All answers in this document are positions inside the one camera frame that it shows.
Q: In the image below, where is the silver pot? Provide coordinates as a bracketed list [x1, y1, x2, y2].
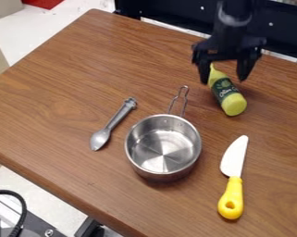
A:
[123, 84, 204, 181]

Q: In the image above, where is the yellow bottle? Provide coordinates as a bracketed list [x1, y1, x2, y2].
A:
[205, 63, 249, 118]

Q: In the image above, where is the grey spoon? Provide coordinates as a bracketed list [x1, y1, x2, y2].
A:
[88, 96, 139, 152]

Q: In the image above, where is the white knife with yellow handle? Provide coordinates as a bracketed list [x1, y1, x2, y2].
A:
[216, 134, 251, 220]

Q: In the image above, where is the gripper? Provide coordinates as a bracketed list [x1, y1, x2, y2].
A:
[190, 24, 268, 85]

